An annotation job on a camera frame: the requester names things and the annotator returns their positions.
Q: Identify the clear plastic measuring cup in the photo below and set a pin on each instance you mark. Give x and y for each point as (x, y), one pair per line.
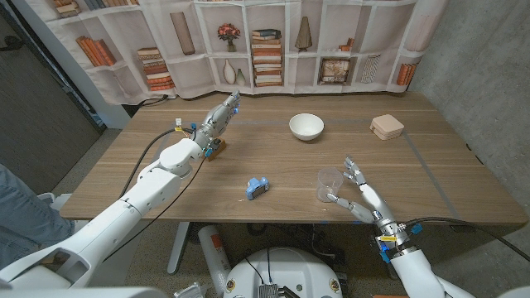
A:
(329, 182)

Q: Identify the beige jewelry box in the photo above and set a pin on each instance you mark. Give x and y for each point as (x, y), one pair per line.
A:
(387, 126)

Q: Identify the orange flat object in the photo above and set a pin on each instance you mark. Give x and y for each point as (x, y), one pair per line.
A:
(389, 296)

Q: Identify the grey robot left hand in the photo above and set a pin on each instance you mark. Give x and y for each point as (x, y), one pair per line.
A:
(217, 122)

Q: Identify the silver metal bracket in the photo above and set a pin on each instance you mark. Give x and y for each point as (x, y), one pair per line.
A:
(190, 291)

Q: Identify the metal finned module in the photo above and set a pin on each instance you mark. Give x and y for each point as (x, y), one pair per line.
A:
(268, 291)

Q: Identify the white domed robot torso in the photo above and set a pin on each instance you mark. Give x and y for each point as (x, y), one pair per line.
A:
(290, 269)

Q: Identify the printed bookshelf backdrop cloth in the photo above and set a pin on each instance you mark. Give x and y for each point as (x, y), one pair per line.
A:
(186, 74)

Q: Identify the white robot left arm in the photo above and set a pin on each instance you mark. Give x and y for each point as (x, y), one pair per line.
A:
(153, 190)

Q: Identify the brown wooden block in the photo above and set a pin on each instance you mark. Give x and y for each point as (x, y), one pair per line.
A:
(219, 150)

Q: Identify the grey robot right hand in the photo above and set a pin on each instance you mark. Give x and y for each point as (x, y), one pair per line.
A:
(372, 205)

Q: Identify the blue toy camera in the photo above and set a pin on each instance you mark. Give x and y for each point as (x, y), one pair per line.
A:
(256, 189)

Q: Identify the white roll with orange label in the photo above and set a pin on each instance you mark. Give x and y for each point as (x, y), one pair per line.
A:
(213, 256)

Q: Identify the light grey chair base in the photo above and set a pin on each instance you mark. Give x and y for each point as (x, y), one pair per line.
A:
(45, 198)

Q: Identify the white ceramic bowl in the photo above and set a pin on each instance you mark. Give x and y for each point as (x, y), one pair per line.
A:
(306, 126)

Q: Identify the person's leg in jeans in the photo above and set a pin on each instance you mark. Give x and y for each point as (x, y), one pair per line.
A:
(25, 223)

